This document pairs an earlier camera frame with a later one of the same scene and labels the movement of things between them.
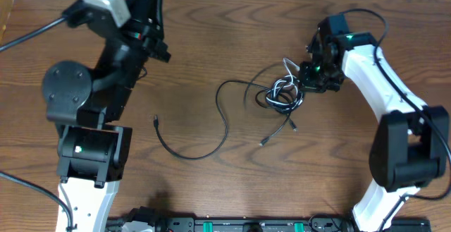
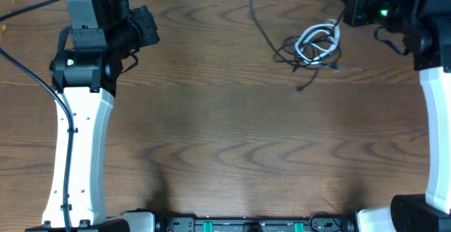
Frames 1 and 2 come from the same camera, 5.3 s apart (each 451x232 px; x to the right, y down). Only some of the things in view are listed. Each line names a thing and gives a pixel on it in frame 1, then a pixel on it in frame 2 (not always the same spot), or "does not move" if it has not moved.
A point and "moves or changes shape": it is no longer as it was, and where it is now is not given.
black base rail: x=266 y=223 does not move
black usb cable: x=217 y=90 → x=251 y=13
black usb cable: x=285 y=94 → x=313 y=53
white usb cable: x=284 y=93 moves or changes shape
